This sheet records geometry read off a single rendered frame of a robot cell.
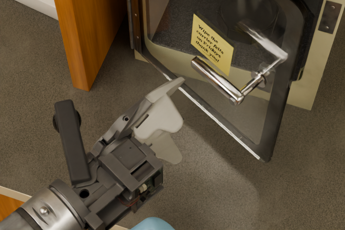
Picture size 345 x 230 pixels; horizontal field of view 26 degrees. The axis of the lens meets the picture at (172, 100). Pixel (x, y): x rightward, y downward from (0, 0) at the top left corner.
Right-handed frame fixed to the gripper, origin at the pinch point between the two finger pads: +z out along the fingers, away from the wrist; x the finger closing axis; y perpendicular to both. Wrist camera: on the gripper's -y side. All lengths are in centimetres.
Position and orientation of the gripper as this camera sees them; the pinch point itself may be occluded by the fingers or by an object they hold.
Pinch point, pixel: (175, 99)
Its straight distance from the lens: 98.5
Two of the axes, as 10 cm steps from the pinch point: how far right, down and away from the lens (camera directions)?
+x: 0.0, -5.0, -8.6
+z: 7.3, -5.9, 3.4
